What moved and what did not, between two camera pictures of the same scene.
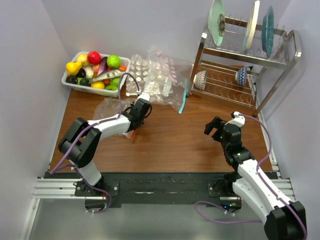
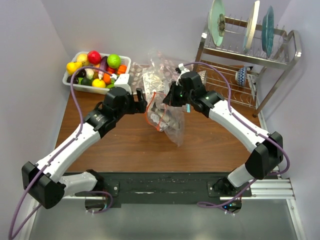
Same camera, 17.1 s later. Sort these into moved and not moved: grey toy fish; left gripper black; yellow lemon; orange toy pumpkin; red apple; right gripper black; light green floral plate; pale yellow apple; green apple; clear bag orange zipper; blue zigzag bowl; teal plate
Moved: clear bag orange zipper; right gripper black; left gripper black; grey toy fish
Not moved: green apple; light green floral plate; orange toy pumpkin; yellow lemon; teal plate; pale yellow apple; red apple; blue zigzag bowl
